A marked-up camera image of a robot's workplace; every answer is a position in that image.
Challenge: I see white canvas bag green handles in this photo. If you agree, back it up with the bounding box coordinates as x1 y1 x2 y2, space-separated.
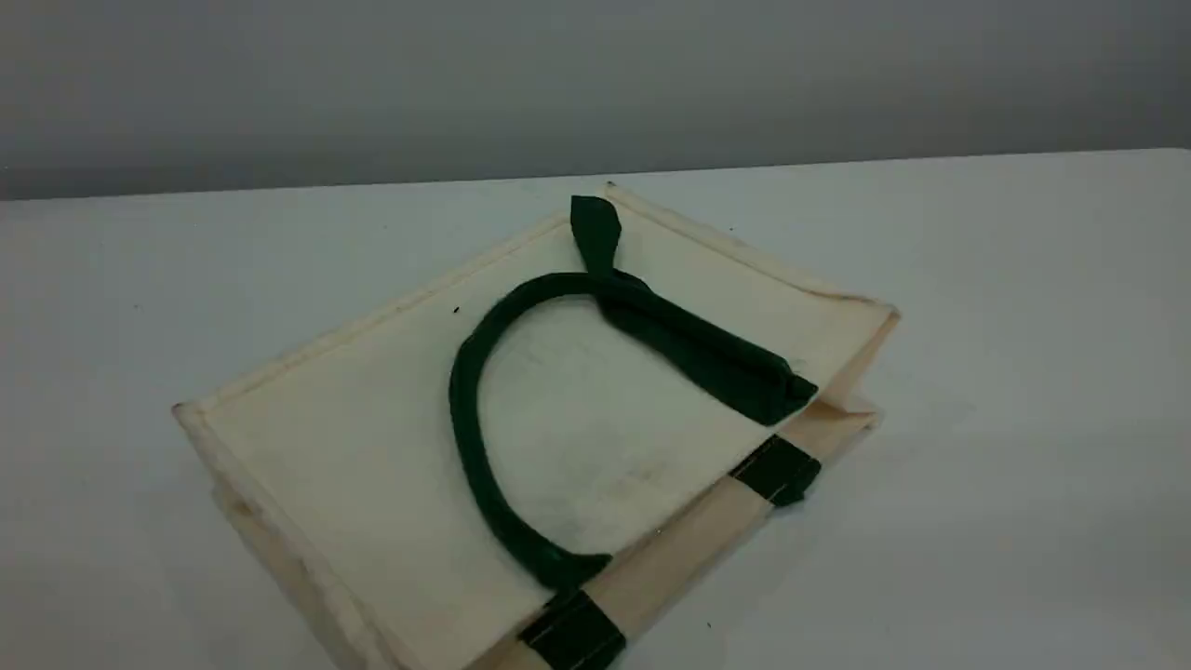
172 181 902 670

